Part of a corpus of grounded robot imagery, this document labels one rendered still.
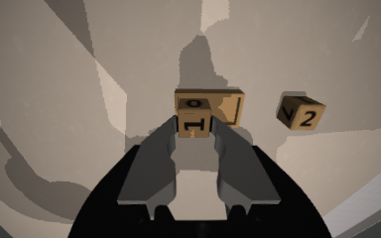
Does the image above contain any tan wooden cube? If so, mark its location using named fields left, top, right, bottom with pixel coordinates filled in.
left=178, top=98, right=211, bottom=138
left=277, top=96, right=325, bottom=130

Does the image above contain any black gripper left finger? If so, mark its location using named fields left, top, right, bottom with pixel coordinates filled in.
left=67, top=115, right=179, bottom=238

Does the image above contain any tan rectangular tray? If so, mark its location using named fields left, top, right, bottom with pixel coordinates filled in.
left=174, top=88, right=245, bottom=128

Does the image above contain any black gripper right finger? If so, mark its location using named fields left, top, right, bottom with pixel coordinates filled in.
left=209, top=115, right=332, bottom=238

